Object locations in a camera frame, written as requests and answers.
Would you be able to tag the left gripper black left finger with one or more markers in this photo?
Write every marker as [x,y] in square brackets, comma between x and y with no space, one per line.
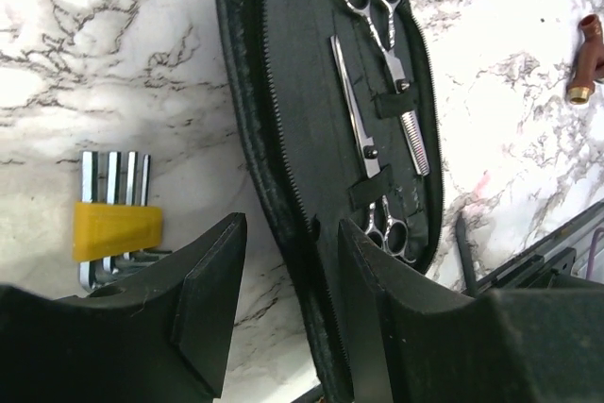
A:
[160,335]

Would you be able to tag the silver hair scissors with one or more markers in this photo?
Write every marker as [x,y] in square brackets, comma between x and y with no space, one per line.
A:
[388,232]

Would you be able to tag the yellow grey hair clips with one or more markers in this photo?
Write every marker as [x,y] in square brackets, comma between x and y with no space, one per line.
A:
[116,231]

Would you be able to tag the black fabric tool case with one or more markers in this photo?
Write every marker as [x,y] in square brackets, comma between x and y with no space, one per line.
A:
[301,151]

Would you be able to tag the brown faucet tap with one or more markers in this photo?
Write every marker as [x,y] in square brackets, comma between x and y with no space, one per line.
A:
[589,64]

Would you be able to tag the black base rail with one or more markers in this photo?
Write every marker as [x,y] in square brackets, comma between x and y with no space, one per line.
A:
[564,259]

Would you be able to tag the silver thinning scissors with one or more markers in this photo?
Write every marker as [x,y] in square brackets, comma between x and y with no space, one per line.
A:
[408,119]

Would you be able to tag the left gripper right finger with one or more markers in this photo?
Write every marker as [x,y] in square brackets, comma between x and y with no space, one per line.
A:
[413,340]

